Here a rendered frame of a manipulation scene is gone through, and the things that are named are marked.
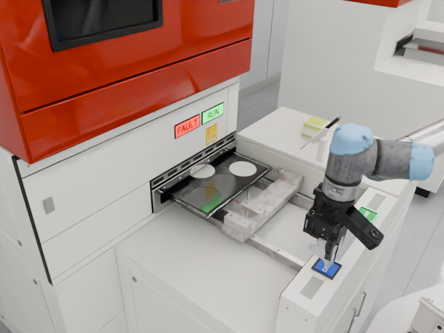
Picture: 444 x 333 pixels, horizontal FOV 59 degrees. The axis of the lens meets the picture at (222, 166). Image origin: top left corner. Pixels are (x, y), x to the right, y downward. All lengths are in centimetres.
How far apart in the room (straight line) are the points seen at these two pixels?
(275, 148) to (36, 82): 88
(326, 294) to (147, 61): 70
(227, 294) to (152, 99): 55
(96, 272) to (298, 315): 62
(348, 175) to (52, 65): 62
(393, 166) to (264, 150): 74
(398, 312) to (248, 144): 76
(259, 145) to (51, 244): 80
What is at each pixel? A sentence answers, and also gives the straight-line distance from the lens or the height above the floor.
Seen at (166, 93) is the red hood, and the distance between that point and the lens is 109.
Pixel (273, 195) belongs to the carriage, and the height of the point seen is 88.
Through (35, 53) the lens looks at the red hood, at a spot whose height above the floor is 144.
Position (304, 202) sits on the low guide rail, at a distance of 140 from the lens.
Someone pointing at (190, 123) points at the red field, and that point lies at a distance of 128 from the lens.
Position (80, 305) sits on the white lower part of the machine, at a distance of 131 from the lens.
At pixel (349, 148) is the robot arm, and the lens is 79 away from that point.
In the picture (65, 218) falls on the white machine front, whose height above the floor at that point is 101.
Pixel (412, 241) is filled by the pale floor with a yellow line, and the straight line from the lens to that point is 277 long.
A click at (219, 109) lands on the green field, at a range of 139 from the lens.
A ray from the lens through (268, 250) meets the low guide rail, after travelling 120.
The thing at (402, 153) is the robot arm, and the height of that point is 131.
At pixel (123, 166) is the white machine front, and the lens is 114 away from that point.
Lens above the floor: 168
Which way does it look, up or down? 33 degrees down
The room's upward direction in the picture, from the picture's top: 2 degrees clockwise
